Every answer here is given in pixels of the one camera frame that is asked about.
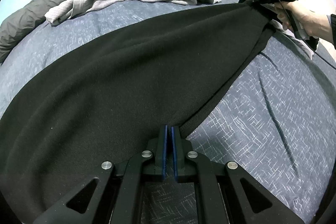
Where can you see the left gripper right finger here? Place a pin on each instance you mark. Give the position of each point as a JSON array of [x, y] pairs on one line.
[[225, 193]]

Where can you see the blue patterned bed sheet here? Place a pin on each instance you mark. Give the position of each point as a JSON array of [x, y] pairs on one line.
[[277, 119]]

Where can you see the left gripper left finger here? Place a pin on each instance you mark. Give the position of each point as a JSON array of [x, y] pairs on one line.
[[112, 193]]

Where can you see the person's right hand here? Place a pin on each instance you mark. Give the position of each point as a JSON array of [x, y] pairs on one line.
[[315, 24]]

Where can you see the black fleece-lined pants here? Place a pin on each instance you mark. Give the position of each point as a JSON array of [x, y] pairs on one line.
[[106, 99]]

